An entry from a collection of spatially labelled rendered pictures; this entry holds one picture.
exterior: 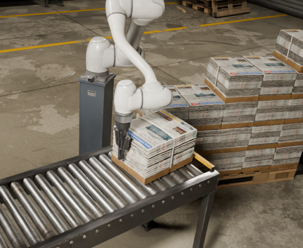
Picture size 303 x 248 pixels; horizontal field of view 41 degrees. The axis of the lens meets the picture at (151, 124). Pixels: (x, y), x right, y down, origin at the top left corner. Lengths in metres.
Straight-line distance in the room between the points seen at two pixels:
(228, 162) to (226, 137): 0.26
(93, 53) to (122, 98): 0.85
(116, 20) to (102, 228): 1.04
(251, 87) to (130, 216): 1.56
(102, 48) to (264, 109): 1.39
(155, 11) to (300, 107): 1.70
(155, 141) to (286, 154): 1.85
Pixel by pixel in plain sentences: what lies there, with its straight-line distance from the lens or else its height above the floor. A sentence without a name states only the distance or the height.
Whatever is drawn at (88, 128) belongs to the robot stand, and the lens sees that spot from 2.96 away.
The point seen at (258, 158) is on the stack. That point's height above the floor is 0.28.
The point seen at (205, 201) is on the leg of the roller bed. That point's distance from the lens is 2.42.
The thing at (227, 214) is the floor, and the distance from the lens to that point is 3.31.
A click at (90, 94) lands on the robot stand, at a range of 2.83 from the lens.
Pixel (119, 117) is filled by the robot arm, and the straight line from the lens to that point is 1.98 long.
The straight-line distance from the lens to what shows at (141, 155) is 2.07.
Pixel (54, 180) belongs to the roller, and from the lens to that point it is 2.17.
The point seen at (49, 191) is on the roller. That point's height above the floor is 0.80.
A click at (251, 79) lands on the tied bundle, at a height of 1.02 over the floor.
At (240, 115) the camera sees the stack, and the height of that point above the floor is 0.71.
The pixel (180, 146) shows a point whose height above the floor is 0.95.
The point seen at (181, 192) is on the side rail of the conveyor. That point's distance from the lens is 2.16.
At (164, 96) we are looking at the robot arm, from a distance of 1.97.
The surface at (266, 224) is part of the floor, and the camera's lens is 3.34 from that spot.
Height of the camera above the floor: 2.12
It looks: 29 degrees down
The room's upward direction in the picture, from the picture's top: 6 degrees clockwise
